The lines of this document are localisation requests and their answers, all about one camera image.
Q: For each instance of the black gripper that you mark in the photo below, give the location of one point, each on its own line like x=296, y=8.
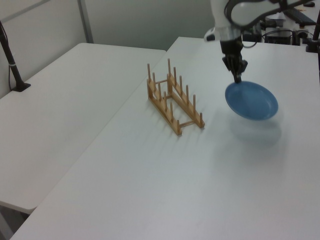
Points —
x=231, y=48

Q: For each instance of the blue round plate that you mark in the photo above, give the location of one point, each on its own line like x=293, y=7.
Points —
x=251, y=101

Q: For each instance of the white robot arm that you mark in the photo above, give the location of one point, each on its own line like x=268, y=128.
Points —
x=221, y=15

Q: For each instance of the wooden plate rack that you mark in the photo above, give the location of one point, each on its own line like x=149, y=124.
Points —
x=175, y=110

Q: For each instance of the black electronics box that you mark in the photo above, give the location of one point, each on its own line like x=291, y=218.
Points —
x=277, y=38

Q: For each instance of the black clamp pole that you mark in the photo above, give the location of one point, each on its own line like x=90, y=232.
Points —
x=315, y=35

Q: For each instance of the black pole with white band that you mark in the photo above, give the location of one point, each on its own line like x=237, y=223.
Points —
x=11, y=62

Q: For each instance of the grey metal partition post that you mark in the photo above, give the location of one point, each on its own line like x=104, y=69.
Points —
x=85, y=22

